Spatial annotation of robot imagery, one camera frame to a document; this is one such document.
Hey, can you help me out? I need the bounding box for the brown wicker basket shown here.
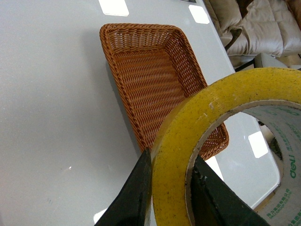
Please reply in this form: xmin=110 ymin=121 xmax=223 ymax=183
xmin=99 ymin=23 xmax=230 ymax=161

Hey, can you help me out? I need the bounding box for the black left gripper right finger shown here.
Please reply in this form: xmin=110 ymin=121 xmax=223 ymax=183
xmin=191 ymin=156 xmax=268 ymax=226

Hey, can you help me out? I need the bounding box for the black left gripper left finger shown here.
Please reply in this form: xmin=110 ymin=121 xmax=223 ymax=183
xmin=95 ymin=148 xmax=152 ymax=226

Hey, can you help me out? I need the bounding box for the beige sofa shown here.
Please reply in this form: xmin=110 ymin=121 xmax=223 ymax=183
xmin=204 ymin=0 xmax=301 ymax=68

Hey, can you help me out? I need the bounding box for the clear yellowish tape roll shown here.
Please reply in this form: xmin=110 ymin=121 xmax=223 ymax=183
xmin=151 ymin=68 xmax=301 ymax=226

